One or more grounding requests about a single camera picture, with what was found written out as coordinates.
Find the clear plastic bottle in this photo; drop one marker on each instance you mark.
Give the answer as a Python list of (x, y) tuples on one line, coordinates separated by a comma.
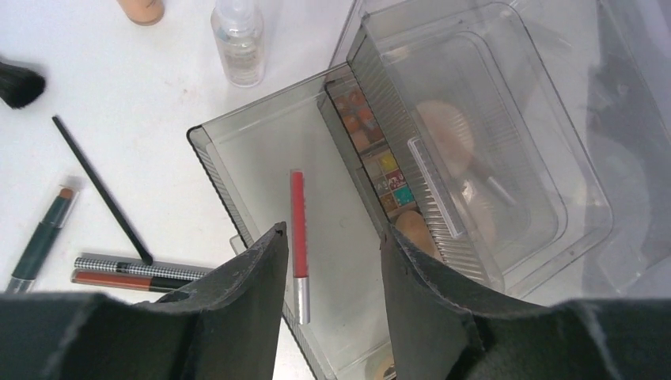
[(238, 33)]

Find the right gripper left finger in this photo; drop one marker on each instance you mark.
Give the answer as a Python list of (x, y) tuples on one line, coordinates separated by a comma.
[(222, 326)]

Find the foundation bottle with pump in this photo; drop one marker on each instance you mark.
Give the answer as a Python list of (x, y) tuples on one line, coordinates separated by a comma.
[(143, 12)]

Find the beige makeup sponge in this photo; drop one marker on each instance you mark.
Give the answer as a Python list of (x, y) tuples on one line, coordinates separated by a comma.
[(413, 226)]

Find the clear acrylic organizer box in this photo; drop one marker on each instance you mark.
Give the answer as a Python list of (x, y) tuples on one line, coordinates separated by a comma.
[(567, 195)]

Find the silver and red lip pencils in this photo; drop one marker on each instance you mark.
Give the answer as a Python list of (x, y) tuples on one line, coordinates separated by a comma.
[(131, 274)]

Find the clear eyeshadow palette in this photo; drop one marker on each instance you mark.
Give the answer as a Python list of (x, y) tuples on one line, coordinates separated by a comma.
[(389, 183)]

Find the black concealer tube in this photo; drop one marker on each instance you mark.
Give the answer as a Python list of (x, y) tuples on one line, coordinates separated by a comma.
[(40, 243)]

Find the red lip gloss silver cap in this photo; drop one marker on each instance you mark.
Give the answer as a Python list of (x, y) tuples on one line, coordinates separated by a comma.
[(299, 246)]

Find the thin black liner pencil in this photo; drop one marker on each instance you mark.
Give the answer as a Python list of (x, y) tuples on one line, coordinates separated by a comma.
[(102, 189)]

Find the black powder brush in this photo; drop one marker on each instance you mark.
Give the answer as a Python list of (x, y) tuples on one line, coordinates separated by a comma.
[(21, 83)]

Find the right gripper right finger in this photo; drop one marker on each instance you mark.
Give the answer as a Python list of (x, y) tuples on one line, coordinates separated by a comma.
[(443, 325)]

